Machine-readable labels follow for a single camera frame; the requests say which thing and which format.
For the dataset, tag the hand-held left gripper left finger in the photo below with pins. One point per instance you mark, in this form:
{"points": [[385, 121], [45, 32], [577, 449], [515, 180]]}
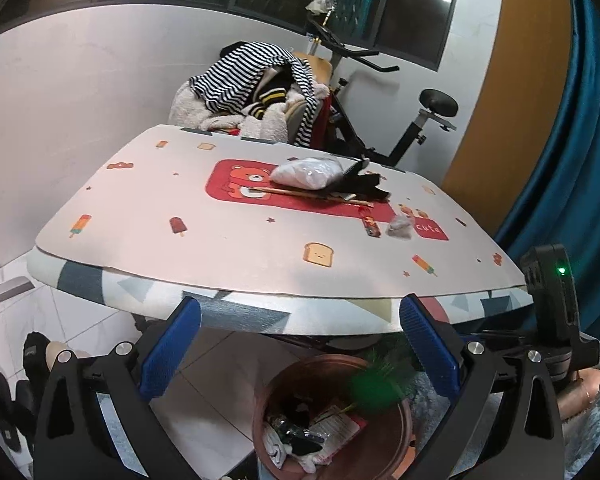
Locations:
{"points": [[172, 345]]}

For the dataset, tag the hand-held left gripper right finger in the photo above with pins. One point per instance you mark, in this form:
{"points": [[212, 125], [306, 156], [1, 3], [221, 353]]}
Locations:
{"points": [[430, 350]]}

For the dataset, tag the green leafy sprig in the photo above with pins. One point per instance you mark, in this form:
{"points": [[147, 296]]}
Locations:
{"points": [[385, 375]]}

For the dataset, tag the brown round trash bin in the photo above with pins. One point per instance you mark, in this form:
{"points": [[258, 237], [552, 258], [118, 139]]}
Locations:
{"points": [[280, 390]]}

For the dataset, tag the red white printed packet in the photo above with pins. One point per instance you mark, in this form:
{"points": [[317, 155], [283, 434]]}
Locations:
{"points": [[337, 427]]}

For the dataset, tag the black plastic scrap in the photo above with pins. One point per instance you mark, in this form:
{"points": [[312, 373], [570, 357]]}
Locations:
{"points": [[300, 432]]}

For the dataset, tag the person's right hand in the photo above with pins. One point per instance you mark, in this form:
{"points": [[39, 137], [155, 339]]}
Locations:
{"points": [[587, 387]]}

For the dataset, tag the grey geometric patterned tablecloth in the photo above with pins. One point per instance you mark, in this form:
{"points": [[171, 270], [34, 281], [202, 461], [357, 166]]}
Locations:
{"points": [[145, 290]]}

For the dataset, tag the small clear crumpled wrapper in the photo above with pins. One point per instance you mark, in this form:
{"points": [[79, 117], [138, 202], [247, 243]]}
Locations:
{"points": [[399, 226]]}

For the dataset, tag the small red packet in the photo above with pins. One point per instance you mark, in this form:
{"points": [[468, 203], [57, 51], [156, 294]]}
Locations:
{"points": [[371, 226]]}

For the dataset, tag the black slipper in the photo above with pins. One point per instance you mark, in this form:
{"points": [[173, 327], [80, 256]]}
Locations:
{"points": [[7, 410], [36, 357]]}

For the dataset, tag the blue curtain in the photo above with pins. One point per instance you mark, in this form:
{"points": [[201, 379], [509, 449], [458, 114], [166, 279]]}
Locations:
{"points": [[580, 160]]}

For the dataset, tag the light blue fluffy robe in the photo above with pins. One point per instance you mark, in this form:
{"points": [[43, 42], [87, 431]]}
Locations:
{"points": [[597, 440]]}

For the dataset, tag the black cloth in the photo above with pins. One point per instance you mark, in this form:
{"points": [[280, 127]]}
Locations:
{"points": [[367, 187]]}

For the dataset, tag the grey dustpan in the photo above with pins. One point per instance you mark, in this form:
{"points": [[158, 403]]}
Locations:
{"points": [[5, 292]]}

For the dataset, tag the wooden chopsticks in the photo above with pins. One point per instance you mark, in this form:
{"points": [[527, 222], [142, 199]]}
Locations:
{"points": [[290, 192]]}

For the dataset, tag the black comb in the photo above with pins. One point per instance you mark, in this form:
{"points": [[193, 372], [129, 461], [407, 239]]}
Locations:
{"points": [[351, 174]]}

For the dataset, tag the white plastic bag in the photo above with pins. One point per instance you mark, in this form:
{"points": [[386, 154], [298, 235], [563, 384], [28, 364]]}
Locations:
{"points": [[305, 172]]}

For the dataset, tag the white fleece blanket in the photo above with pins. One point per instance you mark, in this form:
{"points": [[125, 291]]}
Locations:
{"points": [[195, 110]]}

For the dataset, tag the black exercise bike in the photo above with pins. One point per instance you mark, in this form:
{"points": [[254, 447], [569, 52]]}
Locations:
{"points": [[380, 110]]}

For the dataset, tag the red cloth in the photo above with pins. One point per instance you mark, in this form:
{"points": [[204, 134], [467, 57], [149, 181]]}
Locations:
{"points": [[322, 120]]}

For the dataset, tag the black yellow striped garment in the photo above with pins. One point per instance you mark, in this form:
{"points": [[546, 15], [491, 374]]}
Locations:
{"points": [[272, 97]]}

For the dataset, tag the black white striped shirt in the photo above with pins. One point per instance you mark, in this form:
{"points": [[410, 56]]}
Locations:
{"points": [[240, 75]]}

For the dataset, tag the dark cloth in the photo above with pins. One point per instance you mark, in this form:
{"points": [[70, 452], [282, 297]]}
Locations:
{"points": [[229, 50]]}

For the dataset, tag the wooden chair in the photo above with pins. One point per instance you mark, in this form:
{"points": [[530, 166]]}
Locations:
{"points": [[320, 67]]}

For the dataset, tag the small dark corner window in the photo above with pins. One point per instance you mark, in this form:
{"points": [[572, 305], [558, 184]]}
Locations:
{"points": [[405, 5]]}

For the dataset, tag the wooden wall panel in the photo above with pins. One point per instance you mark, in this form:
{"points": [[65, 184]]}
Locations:
{"points": [[510, 85]]}

